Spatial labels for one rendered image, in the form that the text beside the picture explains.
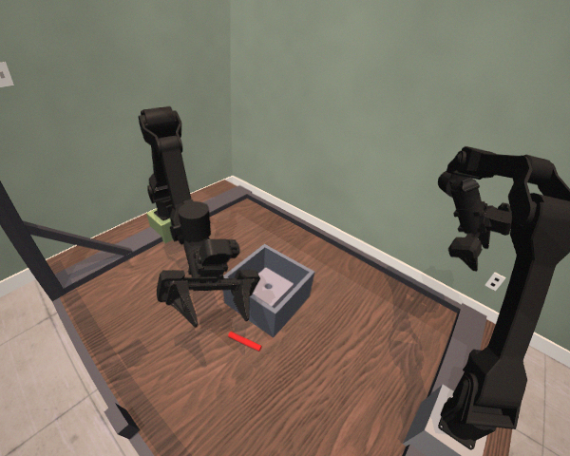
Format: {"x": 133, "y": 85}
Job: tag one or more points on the red peg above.
{"x": 245, "y": 341}

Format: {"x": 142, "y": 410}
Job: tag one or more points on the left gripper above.
{"x": 175, "y": 291}

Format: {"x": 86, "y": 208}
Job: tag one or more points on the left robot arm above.
{"x": 193, "y": 216}

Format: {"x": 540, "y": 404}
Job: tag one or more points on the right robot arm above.
{"x": 491, "y": 389}

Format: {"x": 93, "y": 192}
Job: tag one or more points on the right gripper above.
{"x": 469, "y": 247}

